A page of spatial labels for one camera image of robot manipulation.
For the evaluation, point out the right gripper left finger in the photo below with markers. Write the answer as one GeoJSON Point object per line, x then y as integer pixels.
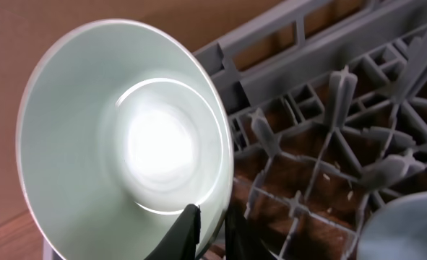
{"type": "Point", "coordinates": [180, 242]}

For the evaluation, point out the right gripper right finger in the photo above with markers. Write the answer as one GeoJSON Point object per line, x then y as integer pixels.
{"type": "Point", "coordinates": [241, 242]}

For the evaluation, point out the green bowl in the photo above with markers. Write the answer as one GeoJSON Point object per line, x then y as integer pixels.
{"type": "Point", "coordinates": [119, 129]}

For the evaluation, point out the grey dishwasher rack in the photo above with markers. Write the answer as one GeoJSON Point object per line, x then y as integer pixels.
{"type": "Point", "coordinates": [343, 122]}

